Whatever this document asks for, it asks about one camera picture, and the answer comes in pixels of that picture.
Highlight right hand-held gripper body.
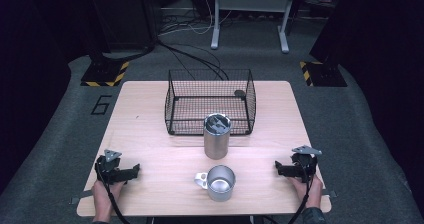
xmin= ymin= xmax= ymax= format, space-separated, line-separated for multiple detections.
xmin=288 ymin=145 xmax=323 ymax=184

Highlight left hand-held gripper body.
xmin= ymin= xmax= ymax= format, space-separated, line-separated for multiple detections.
xmin=94 ymin=148 xmax=132 ymax=186

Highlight steel mug with handle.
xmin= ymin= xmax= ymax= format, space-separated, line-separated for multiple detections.
xmin=193 ymin=164 xmax=237 ymax=203

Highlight steel tumbler with lid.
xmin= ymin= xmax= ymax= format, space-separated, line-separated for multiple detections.
xmin=203 ymin=112 xmax=233 ymax=161

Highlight black wire basket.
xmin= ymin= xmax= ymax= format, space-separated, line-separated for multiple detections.
xmin=164 ymin=68 xmax=257 ymax=136

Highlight person's left hand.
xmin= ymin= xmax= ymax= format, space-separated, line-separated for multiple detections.
xmin=91 ymin=178 xmax=127 ymax=224

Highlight person's right hand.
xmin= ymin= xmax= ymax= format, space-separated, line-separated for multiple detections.
xmin=287 ymin=174 xmax=325 ymax=210

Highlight black yellow striped stand base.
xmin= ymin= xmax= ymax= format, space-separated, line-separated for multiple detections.
xmin=80 ymin=59 xmax=130 ymax=88
xmin=298 ymin=60 xmax=348 ymax=88

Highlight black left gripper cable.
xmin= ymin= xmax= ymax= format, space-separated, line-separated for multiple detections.
xmin=95 ymin=163 xmax=132 ymax=224

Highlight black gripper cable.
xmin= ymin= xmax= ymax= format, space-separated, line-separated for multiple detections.
xmin=95 ymin=163 xmax=132 ymax=224
xmin=287 ymin=157 xmax=318 ymax=224

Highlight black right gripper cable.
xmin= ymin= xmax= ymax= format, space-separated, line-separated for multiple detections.
xmin=287 ymin=157 xmax=318 ymax=224

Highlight black floor cables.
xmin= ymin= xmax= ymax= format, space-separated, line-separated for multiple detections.
xmin=155 ymin=13 xmax=231 ymax=82

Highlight white metal desk frame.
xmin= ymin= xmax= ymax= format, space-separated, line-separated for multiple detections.
xmin=210 ymin=0 xmax=298 ymax=55

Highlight white floor cable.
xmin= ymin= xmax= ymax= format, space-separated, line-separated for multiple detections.
xmin=158 ymin=0 xmax=234 ymax=37

